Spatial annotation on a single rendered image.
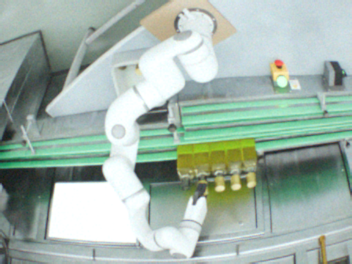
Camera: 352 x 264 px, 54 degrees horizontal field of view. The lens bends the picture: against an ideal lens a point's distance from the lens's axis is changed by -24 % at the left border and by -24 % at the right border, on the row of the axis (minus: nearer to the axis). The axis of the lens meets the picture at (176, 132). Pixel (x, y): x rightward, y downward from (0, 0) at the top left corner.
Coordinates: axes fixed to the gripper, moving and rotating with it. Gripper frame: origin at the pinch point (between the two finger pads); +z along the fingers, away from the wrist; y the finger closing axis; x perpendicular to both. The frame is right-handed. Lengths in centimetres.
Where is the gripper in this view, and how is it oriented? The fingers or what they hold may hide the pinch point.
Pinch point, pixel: (202, 191)
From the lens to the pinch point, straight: 146.4
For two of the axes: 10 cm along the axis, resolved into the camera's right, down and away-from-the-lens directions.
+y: -1.3, -7.1, -6.9
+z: 2.6, -7.0, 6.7
